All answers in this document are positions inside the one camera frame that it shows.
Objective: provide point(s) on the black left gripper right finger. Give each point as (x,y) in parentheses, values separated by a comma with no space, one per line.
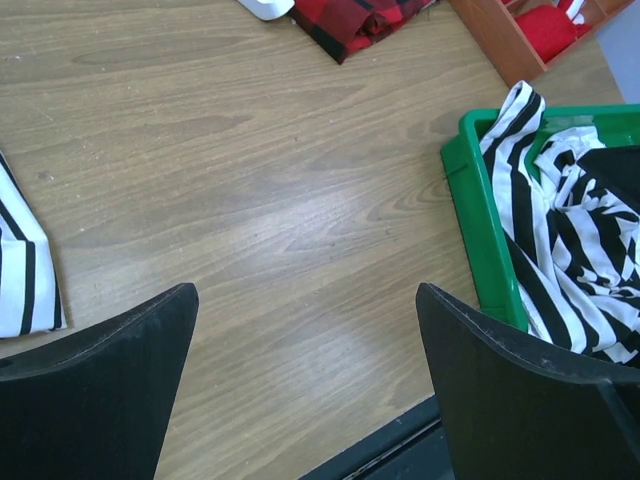
(516,407)

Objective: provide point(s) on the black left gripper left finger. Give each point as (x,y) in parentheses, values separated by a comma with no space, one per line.
(96,404)

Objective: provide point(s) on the wide striped tank top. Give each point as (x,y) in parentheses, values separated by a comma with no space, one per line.
(573,242)

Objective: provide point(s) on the thin striped tank top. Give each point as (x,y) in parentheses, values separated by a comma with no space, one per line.
(30,294)

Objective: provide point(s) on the green plastic tray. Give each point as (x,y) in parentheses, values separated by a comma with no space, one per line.
(471,191)

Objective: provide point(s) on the red folded sock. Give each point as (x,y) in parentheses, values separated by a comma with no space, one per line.
(548,29)

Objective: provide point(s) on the brown wooden compartment organizer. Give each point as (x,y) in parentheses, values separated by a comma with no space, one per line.
(492,25)

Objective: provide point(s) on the red white striped sock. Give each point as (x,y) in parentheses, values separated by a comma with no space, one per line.
(576,12)

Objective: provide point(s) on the red black plaid shirt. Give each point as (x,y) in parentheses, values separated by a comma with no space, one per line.
(344,27)

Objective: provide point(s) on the white rack base foot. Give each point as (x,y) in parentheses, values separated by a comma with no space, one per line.
(267,10)

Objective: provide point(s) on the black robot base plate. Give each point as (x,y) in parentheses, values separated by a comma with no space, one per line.
(412,446)

